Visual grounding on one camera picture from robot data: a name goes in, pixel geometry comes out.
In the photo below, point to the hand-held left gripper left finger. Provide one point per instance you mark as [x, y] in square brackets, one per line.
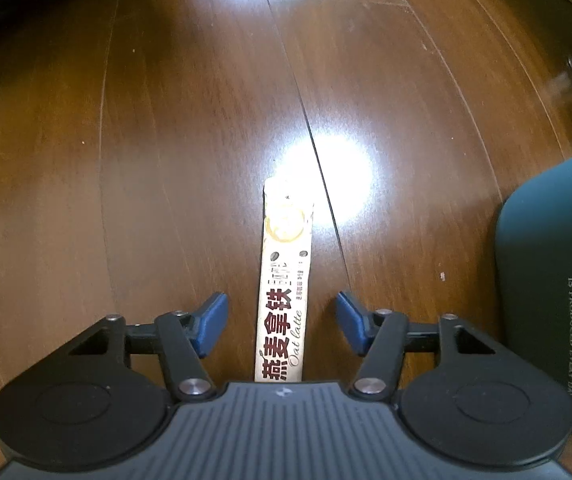
[211, 322]

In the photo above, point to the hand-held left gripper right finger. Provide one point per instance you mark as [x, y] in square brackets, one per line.
[353, 322]

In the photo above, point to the long cream drink sachet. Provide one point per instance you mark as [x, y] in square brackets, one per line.
[283, 285]

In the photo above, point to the dark green trash bin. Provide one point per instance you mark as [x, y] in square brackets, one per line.
[546, 260]

